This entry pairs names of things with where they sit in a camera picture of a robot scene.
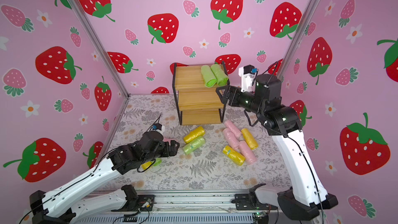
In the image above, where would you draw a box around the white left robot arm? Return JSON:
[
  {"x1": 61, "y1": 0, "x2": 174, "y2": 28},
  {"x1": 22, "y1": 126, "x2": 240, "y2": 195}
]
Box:
[{"x1": 30, "y1": 131, "x2": 180, "y2": 224}]

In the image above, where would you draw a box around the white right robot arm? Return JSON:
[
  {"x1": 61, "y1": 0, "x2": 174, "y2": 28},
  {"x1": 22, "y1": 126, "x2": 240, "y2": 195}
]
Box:
[{"x1": 216, "y1": 74, "x2": 338, "y2": 224}]

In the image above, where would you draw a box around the pink roll far left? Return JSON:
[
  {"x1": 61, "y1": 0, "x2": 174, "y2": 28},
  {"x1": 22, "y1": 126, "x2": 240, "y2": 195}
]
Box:
[{"x1": 163, "y1": 138, "x2": 173, "y2": 143}]

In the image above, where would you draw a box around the pink roll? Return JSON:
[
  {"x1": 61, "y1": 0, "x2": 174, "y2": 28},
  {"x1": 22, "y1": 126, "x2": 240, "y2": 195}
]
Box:
[
  {"x1": 224, "y1": 120, "x2": 242, "y2": 139},
  {"x1": 222, "y1": 128, "x2": 240, "y2": 151},
  {"x1": 163, "y1": 138, "x2": 173, "y2": 143},
  {"x1": 239, "y1": 141, "x2": 257, "y2": 165}
]

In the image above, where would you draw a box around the light green roll with label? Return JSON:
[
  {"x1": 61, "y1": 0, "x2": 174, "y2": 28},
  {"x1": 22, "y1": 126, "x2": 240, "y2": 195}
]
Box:
[{"x1": 182, "y1": 136, "x2": 205, "y2": 155}]

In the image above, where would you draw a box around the pink roll upper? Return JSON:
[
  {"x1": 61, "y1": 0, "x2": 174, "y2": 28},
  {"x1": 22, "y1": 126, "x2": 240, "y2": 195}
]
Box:
[{"x1": 224, "y1": 120, "x2": 242, "y2": 139}]

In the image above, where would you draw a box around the pink roll middle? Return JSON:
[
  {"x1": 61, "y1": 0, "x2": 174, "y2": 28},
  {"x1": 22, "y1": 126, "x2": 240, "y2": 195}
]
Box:
[{"x1": 222, "y1": 128, "x2": 240, "y2": 151}]

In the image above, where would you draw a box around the yellow roll with teal label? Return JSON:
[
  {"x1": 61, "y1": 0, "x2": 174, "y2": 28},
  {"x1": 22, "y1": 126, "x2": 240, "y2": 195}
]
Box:
[{"x1": 222, "y1": 145, "x2": 246, "y2": 166}]

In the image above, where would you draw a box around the pink roll lower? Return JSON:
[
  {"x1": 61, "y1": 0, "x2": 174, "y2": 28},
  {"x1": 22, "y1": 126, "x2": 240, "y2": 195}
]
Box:
[{"x1": 239, "y1": 141, "x2": 257, "y2": 165}]

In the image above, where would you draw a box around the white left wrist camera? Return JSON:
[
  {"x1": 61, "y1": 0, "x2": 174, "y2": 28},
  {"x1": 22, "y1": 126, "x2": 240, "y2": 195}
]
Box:
[{"x1": 151, "y1": 123, "x2": 165, "y2": 134}]

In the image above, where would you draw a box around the wooden three-tier black-frame shelf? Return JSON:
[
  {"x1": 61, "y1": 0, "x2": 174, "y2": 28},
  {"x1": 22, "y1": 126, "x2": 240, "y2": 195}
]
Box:
[{"x1": 170, "y1": 63, "x2": 226, "y2": 125}]

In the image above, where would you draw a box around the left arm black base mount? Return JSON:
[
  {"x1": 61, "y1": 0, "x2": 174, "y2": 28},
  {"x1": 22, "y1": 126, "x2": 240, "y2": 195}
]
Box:
[{"x1": 118, "y1": 185, "x2": 155, "y2": 217}]

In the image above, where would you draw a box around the aluminium front rail frame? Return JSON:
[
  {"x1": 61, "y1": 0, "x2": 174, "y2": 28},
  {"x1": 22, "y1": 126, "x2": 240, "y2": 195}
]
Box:
[{"x1": 80, "y1": 190, "x2": 293, "y2": 224}]

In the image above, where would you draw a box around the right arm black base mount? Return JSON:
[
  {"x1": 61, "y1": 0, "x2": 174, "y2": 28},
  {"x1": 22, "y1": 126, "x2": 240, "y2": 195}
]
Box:
[{"x1": 231, "y1": 184, "x2": 277, "y2": 211}]

